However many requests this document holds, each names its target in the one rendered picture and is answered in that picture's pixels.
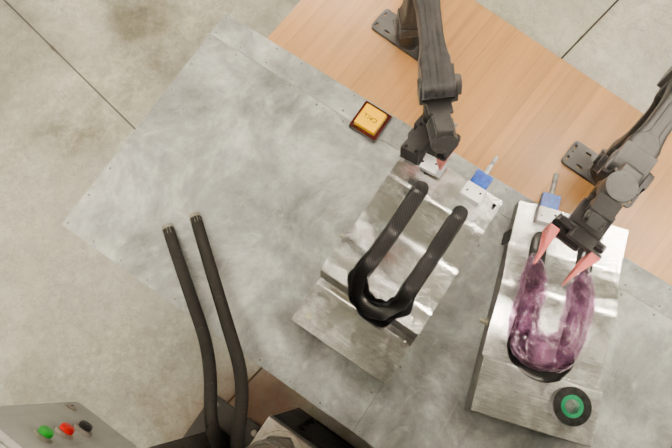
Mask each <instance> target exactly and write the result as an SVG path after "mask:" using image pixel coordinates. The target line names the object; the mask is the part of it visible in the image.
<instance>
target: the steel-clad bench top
mask: <svg viewBox="0 0 672 448"><path fill-rule="evenodd" d="M256 62H257V63H256ZM261 65H262V66H261ZM269 70H270V71H269ZM277 75H278V76H277ZM285 80H286V81H285ZM290 83H291V84H290ZM298 88H299V89H298ZM306 93H307V94H306ZM314 98H315V99H314ZM319 101H320V102H319ZM365 101H368V102H370V101H369V100H367V99H365V98H364V97H362V96H361V95H359V94H357V93H356V92H354V91H352V90H351V89H349V88H347V87H346V86H344V85H343V84H341V83H339V82H338V81H336V80H334V79H333V78H331V77H329V76H328V75H326V74H324V73H323V72H321V71H320V70H318V69H316V68H315V67H313V66H311V65H310V64H308V63H306V62H305V61H303V60H302V59H300V58H298V57H297V56H295V55H293V54H292V53H290V52H288V51H287V50H285V49H284V48H282V47H280V46H279V45H277V44H275V43H274V42H272V41H270V40H269V39H267V38H266V37H264V36H262V35H261V34H259V33H257V32H256V31H254V30H252V29H251V28H249V27H248V26H246V25H244V24H243V23H241V22H239V21H238V20H236V19H234V18H233V17H231V16H230V15H228V14H226V13H225V15H224V16H223V17H222V19H221V20H220V21H219V22H218V24H217V25H216V26H215V28H214V29H213V30H212V31H211V33H210V34H209V35H208V37H207V38H206V39H205V40H204V42H203V43H202V44H201V46H200V47H199V48H198V49H197V51H196V52H195V53H194V55H193V56H192V57H191V58H190V60H189V61H188V62H187V64H186V65H185V66H184V67H183V69H182V70H181V71H180V73H179V74H178V75H177V76H176V78H175V79H174V80H173V82H172V83H171V84H170V85H169V87H168V88H167V89H166V91H165V92H164V93H163V94H162V96H161V97H160V98H159V100H158V101H157V102H156V103H155V105H154V106H153V107H152V109H151V110H150V111H149V112H148V114H147V115H146V116H145V118H144V119H143V120H142V121H141V123H140V124H139V125H138V127H137V128H136V129H135V130H134V132H133V133H132V134H131V136H130V137H129V138H128V139H127V141H126V142H125V143H124V145H123V146H122V147H121V148H120V150H119V151H118V152H117V154H116V155H115V156H114V157H113V159H112V160H111V161H110V163H109V164H108V165H107V166H106V168H105V169H104V170H103V172H102V173H101V174H100V175H99V177H98V178H97V179H96V181H95V182H94V183H93V184H92V186H91V187H90V188H89V190H88V191H87V192H86V193H85V195H84V196H83V197H82V199H81V200H80V201H79V202H78V204H77V205H76V206H75V208H74V209H73V210H72V211H71V213H70V214H69V215H68V217H67V218H66V219H65V220H64V222H63V223H62V225H63V226H65V227H66V228H67V229H69V230H70V231H72V232H73V233H74V234H76V235H77V236H79V237H80V238H81V239H83V240H84V241H86V242H87V243H88V244H90V245H91V246H93V247H94V248H95V249H97V250H98V251H100V252H101V253H102V254H104V255H105V256H107V257H108V258H109V259H111V260H112V261H114V262H115V263H116V264H118V265H119V266H121V267H122V268H123V269H125V270H126V271H128V272H129V273H130V274H132V275H133V276H135V277H136V278H137V279H139V280H140V281H142V282H143V283H144V284H146V285H147V286H149V287H150V288H151V289H153V290H154V291H156V292H157V293H158V294H160V295H161V296H163V297H164V298H165V299H167V300H168V301H170V302H171V303H172V304H174V305H175V306H177V307H178V308H179V309H181V310H182V311H184V312H185V313H186V314H188V315H189V316H190V313H189V310H188V307H187V304H186V301H185V298H184V295H183V292H182V289H181V286H180V283H179V280H178V277H177V274H176V271H175V268H174V265H173V262H172V259H171V256H170V253H169V250H168V247H167V244H166V241H165V238H164V235H163V232H162V229H161V227H162V225H164V224H166V223H172V224H173V226H174V229H175V232H176V235H177V238H178V240H179V243H180V246H181V249H182V252H183V255H184V258H185V261H186V264H187V267H188V270H189V273H190V276H191V278H192V281H193V284H194V287H195V290H196V293H197V296H198V299H199V302H200V305H201V308H202V311H203V314H204V316H205V319H206V322H207V325H208V329H209V330H210V331H212V332H213V333H214V334H216V335H217V336H219V337H220V338H221V339H223V340H224V341H225V338H224V335H223V331H222V328H221V324H220V321H219V318H218V314H217V311H216V307H215V304H214V301H213V297H212V294H211V290H210V287H209V284H208V280H207V277H206V274H205V270H204V267H203V263H202V260H201V257H200V253H199V250H198V246H197V243H196V240H195V236H194V233H193V229H192V226H191V223H190V219H189V215H190V214H191V213H193V212H200V214H201V217H202V220H203V223H204V227H205V230H206V233H207V236H208V240H209V243H210V246H211V250H212V253H213V256H214V259H215V263H216V266H217V269H218V273H219V276H220V279H221V282H222V286H223V289H224V292H225V296H226V299H227V302H228V305H229V309H230V312H231V315H232V318H233V322H234V325H235V328H236V332H237V335H238V338H239V341H240V345H241V348H242V351H243V354H244V355H245V356H247V357H248V358H249V359H251V360H252V361H254V362H255V363H256V364H258V365H259V366H261V367H262V368H263V369H265V370H266V371H268V372H269V373H270V374H272V375H273V376H275V377H276V378H277V379H279V380H280V381H282V382H283V383H284V384H286V385H287V386H289V387H290V388H291V389H293V390H294V391H296V392H297V393H298V394H300V395H301V396H303V397H304V398H305V399H307V400H308V401H310V402H311V403H312V404H314V405H315V406H317V407H318V408H319V409H321V410H322V411H324V412H325V413H326V414H328V415H329V416H331V417H332V418H333V419H335V420H336V421H338V422H339V423H340V424H342V425H343V426H345V427H346V428H347V429H349V430H350V431H353V433H354V434H356V435H357V436H359V437H360V438H361V439H363V440H364V441H366V442H367V443H368V444H370V445H371V446H373V447H374V448H590V447H586V446H583V445H579V444H576V443H573V442H570V441H566V440H563V439H560V438H557V437H554V436H550V435H547V434H544V433H541V432H538V431H534V430H531V429H528V428H525V427H522V426H519V425H515V424H512V423H509V422H506V421H503V420H499V419H496V418H493V417H490V416H487V415H483V414H480V413H477V412H474V411H471V410H468V409H464V406H465V402H466V399H467V395H468V391H469V387H470V383H471V379H472V375H473V371H474V367H475V363H476V359H477V355H478V351H479V347H480V343H481V339H482V335H483V331H484V327H485V325H484V324H483V323H479V319H480V318H483V319H485V318H486V319H487V315H488V311H489V307H490V303H491V299H492V295H493V291H494V287H495V283H496V279H497V275H498V271H499V267H500V263H501V259H502V255H503V251H504V248H505V244H506V243H505V244H503V245H501V243H502V239H503V235H504V233H505V232H507V231H508V230H509V228H510V224H511V220H512V216H513V212H514V208H515V205H516V204H517V203H518V201H519V200H522V201H525V202H529V203H532V204H536V205H539V204H537V203H536V202H534V201H532V200H531V199H529V198H527V197H526V196H524V195H523V194H521V193H519V192H518V191H516V190H514V189H513V188H511V187H509V186H508V185H506V184H505V183H503V182H501V181H500V180H498V179H496V178H495V177H493V176H491V175H490V174H488V175H489V176H491V177H492V178H493V180H492V182H491V184H490V185H489V187H488V188H487V190H486V191H487V192H489V193H490V194H492V195H494V196H495V197H497V198H499V199H500V200H502V201H503V203H502V205H501V206H500V208H499V209H498V211H497V213H496V214H495V216H494V217H493V219H492V220H491V222H490V223H489V225H488V227H487V228H486V230H485V231H484V233H483V234H482V236H481V237H480V239H479V241H478V242H477V244H476V245H475V247H474V248H473V250H472V251H471V253H470V255H469V256H468V258H467V259H466V261H465V262H464V264H463V265H462V267H461V269H460V270H459V272H458V273H457V275H456V276H455V278H454V280H453V281H452V283H451V284H450V286H449V288H448V289H447V291H446V292H445V294H444V296H443V297H442V299H441V300H440V302H439V304H438V305H437V307H436V308H435V310H434V311H433V313H432V315H431V316H430V318H429V319H428V321H427V322H426V324H425V326H424V327H423V329H422V330H421V332H420V333H419V335H418V336H417V337H416V339H415V340H414V342H413V343H412V345H411V346H410V348H409V349H408V351H407V352H406V354H405V356H404V357H403V359H402V360H401V362H400V363H399V365H398V367H397V368H396V370H395V371H394V373H393V374H392V376H391V377H390V379H389V381H388V382H387V384H386V385H385V384H383V383H382V382H380V381H379V380H377V379H376V378H375V377H373V376H372V375H370V374H369V373H367V372H366V371H364V370H363V369H362V368H360V367H359V366H357V365H356V364H354V363H353V362H351V361H350V360H349V359H347V358H346V357H344V356H343V355H341V354H340V353H338V352H337V351H336V350H334V349H333V348H331V347H330V346H328V345H327V344H325V343H324V342H323V341H321V340H320V339H318V338H317V337H315V336H314V335H312V334H311V333H310V332H308V331H307V330H305V329H304V328H302V327H301V326H299V325H298V324H297V323H295V322H294V321H293V320H292V318H293V316H294V315H295V313H296V312H297V310H298V309H299V307H300V306H301V304H302V303H303V302H304V300H305V299H306V297H307V296H308V294H309V293H310V291H311V290H312V288H313V287H314V285H315V284H316V283H317V281H318V279H319V278H320V270H321V267H322V266H323V264H324V263H325V261H326V260H327V258H328V257H329V255H330V254H331V253H332V251H333V250H334V248H335V247H336V246H337V244H338V243H339V242H340V241H341V238H340V237H339V236H340V234H341V233H342V234H344V235H345V234H346V233H347V232H348V231H349V229H350V228H351V227H352V226H353V224H354V223H355V222H356V221H357V219H358V218H359V217H360V215H361V214H362V213H363V211H364V210H365V208H366V207H367V206H368V204H369V203H370V201H371V200H372V198H373V197H374V195H375V194H376V192H377V191H378V189H379V188H380V186H381V185H382V183H383V182H384V180H385V179H386V177H387V176H388V174H389V173H390V171H391V170H392V168H393V167H394V165H395V164H396V162H397V161H398V160H399V158H400V150H399V149H401V145H402V144H403V143H404V142H405V141H406V140H407V136H408V133H409V131H410V130H411V129H412V128H413V127H411V126H410V125H408V124H406V123H405V122H403V121H401V120H400V119H398V118H397V117H395V116H393V115H392V114H390V113H388V112H387V111H385V110H383V109H382V108H380V107H379V106H377V105H375V104H374V103H372V102H370V103H371V104H373V105H375V106H376V107H378V108H380V109H381V110H383V111H384V112H386V113H388V114H389V115H391V116H392V120H391V121H390V123H389V124H388V125H387V127H386V128H385V130H384V131H383V133H382V134H381V135H380V137H379V138H378V140H377V141H376V143H373V142H372V141H370V140H368V139H367V138H365V137H364V136H362V135H360V134H359V133H357V132H356V131H354V130H352V129H351V128H349V124H350V122H351V121H352V119H353V118H354V117H355V115H356V114H357V112H358V111H359V109H360V108H361V107H362V105H363V104H364V102H365ZM327 106H328V107H327ZM335 111H336V112H335ZM343 116H344V117H343ZM348 119H349V120H348ZM385 142H386V143H385ZM393 147H394V148H393ZM398 150H399V151H398ZM501 214H502V215H501ZM509 219H510V220H509ZM622 289H623V290H622ZM625 291H626V292H625ZM630 294H631V295H630ZM638 299H639V300H638ZM646 304H647V305H646ZM651 307H652V308H651ZM659 312H660V313H659ZM381 386H382V387H381ZM379 389H380V390H379ZM598 390H600V391H601V392H602V398H601V403H600V408H599V412H598V417H597V422H596V427H595V432H594V436H593V441H592V446H591V448H670V447H671V445H672V286H671V285H670V284H668V283H667V282H665V281H663V280H662V279H660V278H658V277H657V276H655V275H653V274H652V273H650V272H649V271H647V270H645V269H644V268H642V267H640V266H639V265H637V264H635V263H634V262H632V261H631V260H629V259H627V258H626V257H624V256H623V261H622V265H621V270H620V276H619V289H618V310H617V317H616V321H615V325H614V329H613V333H612V336H611V340H610V343H609V347H608V350H607V353H606V357H605V360H604V364H603V368H602V372H601V376H600V381H599V386H598ZM377 392H378V393H377ZM376 394H377V395H376ZM374 397H375V398H374ZM372 400H373V401H372ZM370 403H371V404H370ZM369 405H370V406H369ZM368 406H369V407H368ZM367 408H368V409H367ZM365 411H366V412H365ZM363 414H364V415H363ZM361 417H362V418H361ZM360 419H361V420H360ZM359 420H360V421H359ZM358 422H359V423H358ZM356 425H357V426H356ZM354 428H355V429H354Z"/></svg>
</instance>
